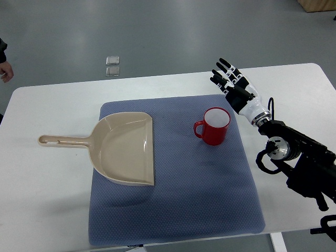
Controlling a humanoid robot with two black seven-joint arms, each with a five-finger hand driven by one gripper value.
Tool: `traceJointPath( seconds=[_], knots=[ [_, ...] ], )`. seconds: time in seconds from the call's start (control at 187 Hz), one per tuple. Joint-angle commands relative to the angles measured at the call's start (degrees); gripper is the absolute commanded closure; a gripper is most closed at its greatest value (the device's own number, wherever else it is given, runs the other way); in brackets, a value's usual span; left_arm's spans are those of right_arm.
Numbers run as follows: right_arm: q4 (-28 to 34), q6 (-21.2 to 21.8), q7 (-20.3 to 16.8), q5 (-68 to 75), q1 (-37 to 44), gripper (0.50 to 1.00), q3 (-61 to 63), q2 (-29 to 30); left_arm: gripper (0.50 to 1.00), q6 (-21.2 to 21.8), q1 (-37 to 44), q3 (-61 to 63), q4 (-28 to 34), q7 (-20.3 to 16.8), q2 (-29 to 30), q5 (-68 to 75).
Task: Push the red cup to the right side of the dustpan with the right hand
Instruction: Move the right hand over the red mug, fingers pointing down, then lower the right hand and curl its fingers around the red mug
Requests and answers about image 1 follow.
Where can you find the upper metal floor plate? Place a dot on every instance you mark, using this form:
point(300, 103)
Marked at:
point(112, 60)

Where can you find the bystander dark sleeve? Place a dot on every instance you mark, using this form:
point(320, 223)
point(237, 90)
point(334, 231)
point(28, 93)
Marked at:
point(3, 47)

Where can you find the black device at edge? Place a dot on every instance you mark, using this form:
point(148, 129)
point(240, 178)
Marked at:
point(325, 227)

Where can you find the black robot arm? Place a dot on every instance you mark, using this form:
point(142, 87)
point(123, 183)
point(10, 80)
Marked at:
point(308, 164)

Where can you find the lower metal floor plate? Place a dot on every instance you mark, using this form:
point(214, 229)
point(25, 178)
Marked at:
point(112, 71)

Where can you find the wooden box corner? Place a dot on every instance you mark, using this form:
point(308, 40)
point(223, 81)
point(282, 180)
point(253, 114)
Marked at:
point(311, 6)

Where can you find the blue-grey textured mat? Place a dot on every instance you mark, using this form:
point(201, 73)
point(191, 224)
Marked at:
point(200, 190)

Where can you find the beige plastic dustpan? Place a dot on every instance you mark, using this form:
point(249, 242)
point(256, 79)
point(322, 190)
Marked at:
point(120, 148)

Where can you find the red cup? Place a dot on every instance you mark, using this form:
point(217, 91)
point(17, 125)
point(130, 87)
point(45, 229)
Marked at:
point(213, 127)

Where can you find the metal floor plate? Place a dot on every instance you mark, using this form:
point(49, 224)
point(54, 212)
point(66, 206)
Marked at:
point(112, 71)
point(112, 60)

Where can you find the white table leg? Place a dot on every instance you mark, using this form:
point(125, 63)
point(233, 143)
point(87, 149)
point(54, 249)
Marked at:
point(278, 242)

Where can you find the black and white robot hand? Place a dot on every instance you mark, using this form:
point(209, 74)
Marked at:
point(241, 95)

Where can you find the bystander hand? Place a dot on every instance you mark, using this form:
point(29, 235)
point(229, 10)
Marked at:
point(6, 71)

